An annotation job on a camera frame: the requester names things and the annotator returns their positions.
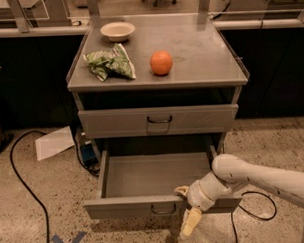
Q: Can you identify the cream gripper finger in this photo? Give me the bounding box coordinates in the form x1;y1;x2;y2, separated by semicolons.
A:
180;207;202;239
174;185;188;196

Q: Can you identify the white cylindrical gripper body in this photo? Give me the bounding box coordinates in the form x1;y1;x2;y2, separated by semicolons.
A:
187;171;232;212

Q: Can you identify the grey drawer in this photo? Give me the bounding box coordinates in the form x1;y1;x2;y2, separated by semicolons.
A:
81;143;243;221
79;105;239;139

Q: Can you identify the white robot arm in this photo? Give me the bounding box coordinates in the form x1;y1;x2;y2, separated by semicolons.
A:
174;154;304;243

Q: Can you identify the grey drawer cabinet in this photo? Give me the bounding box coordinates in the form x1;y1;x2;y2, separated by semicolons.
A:
67;14;248;153

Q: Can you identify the grey top drawer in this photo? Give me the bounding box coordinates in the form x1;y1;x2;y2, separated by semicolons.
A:
79;105;239;139

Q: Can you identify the blue power box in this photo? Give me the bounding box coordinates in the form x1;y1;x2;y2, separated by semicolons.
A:
80;144;97;167

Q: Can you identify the orange fruit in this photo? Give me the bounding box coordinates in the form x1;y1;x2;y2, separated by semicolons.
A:
150;50;173;75

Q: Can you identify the blue tape mark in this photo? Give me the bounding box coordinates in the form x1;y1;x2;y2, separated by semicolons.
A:
51;230;88;243

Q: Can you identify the white paper sheet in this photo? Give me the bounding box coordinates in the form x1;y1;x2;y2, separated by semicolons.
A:
36;126;75;160

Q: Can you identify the green chip bag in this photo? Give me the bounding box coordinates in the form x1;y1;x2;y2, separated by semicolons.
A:
84;43;136;82

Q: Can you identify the white bowl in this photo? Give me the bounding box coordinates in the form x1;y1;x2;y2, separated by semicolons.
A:
101;21;136;43

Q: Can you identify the black cable right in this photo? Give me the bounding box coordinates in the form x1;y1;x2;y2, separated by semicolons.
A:
229;189;279;243

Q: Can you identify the black cable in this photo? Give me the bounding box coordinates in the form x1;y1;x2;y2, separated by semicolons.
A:
229;189;279;243
8;129;51;243

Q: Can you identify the black cable left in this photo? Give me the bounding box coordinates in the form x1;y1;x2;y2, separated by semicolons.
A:
8;129;51;243

